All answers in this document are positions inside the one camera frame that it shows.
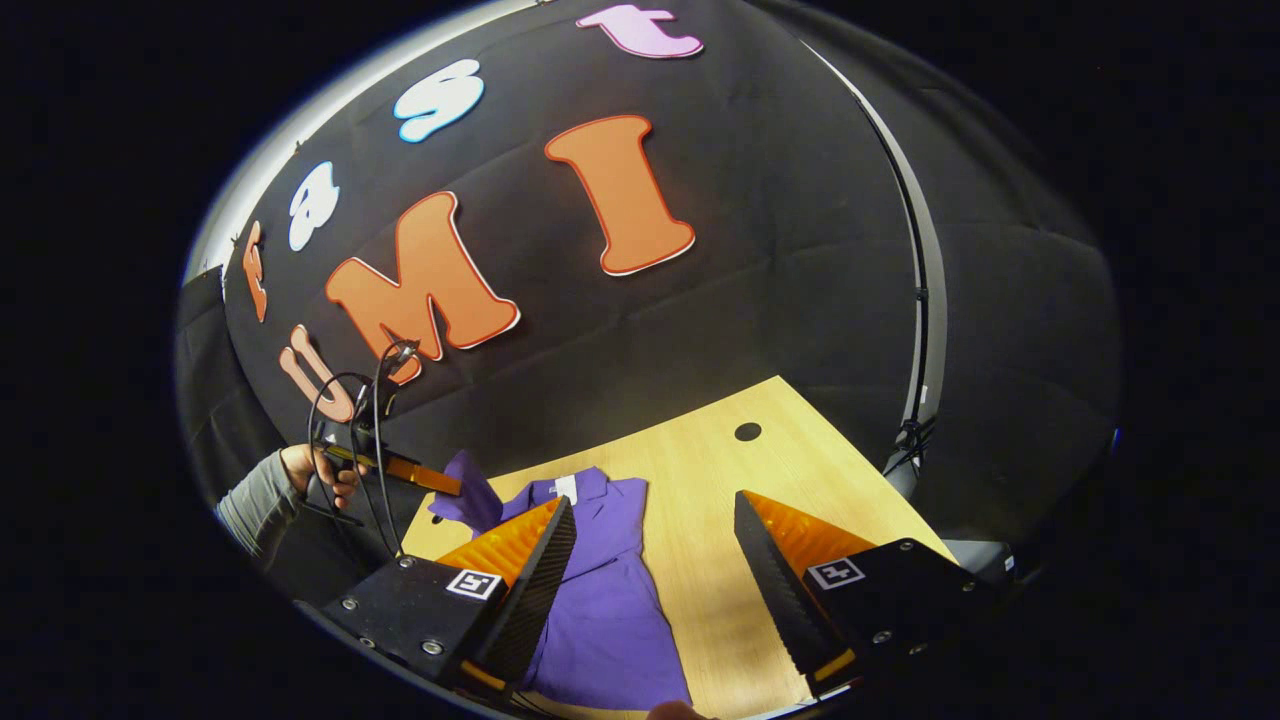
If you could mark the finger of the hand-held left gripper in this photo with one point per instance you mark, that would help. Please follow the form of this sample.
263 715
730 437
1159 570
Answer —
410 472

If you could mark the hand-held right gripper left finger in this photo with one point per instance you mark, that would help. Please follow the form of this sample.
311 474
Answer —
530 600

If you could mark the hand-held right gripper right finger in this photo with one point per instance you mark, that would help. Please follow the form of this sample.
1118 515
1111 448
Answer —
775 590

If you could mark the purple long-sleeved shirt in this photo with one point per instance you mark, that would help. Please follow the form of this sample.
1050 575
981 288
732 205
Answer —
610 600

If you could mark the plain black side curtain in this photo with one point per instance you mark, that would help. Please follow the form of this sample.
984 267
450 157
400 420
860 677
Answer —
215 400
1020 350

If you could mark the black backdrop cloth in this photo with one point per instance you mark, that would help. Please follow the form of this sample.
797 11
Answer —
750 300

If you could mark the white curved stand pole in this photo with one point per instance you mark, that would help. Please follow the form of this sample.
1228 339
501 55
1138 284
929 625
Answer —
928 280

